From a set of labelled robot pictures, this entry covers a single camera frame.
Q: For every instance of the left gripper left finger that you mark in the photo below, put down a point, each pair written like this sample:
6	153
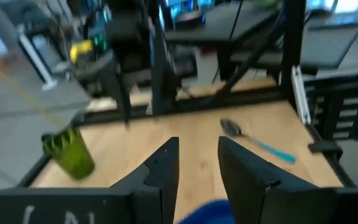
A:
163	174

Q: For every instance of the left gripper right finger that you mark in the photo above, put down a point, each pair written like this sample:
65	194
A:
247	180

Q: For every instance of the green ribbed plastic cup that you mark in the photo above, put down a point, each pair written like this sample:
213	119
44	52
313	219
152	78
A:
70	155

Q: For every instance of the blue plastic tray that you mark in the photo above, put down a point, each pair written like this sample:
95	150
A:
211	214

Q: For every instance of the white bar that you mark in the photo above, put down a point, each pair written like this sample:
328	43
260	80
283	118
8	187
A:
300	93

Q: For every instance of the black slatted rack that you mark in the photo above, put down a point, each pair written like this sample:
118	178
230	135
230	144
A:
337	102

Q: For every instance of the yellow plug connector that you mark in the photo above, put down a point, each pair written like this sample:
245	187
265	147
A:
80	49

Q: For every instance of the black desk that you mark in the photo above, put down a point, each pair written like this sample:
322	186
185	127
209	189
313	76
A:
210	28

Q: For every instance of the white stand leg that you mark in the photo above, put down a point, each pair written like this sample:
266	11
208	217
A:
39	59

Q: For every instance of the black aluminium table frame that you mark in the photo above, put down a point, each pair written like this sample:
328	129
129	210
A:
228	99

